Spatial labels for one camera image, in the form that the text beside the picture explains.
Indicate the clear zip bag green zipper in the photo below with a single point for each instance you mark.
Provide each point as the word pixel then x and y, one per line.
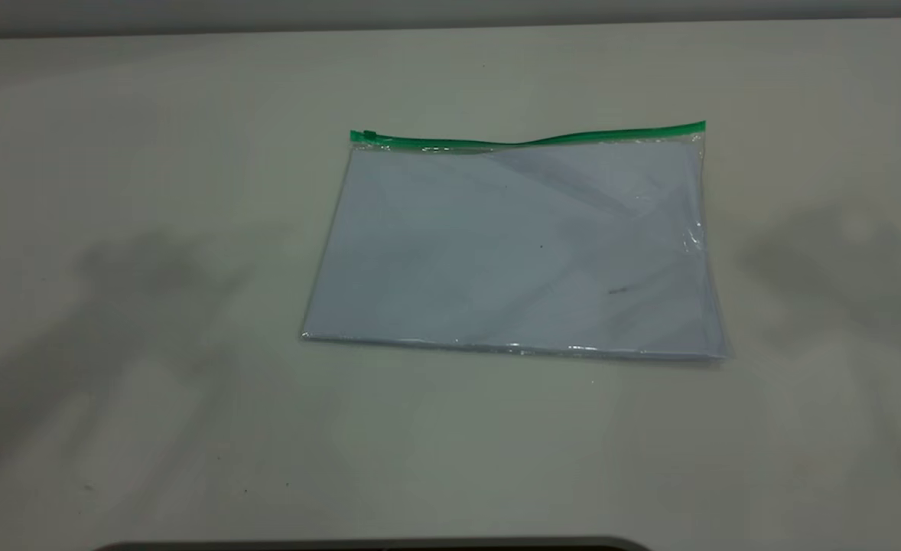
pixel 512 245

